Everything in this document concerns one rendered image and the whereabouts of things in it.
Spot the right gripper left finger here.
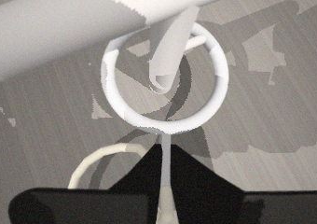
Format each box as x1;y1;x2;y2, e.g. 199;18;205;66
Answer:
8;144;163;224

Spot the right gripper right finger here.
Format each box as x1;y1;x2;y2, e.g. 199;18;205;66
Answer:
170;145;317;224

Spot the grey cylindrical post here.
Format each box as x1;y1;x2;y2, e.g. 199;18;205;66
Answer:
149;5;200;94

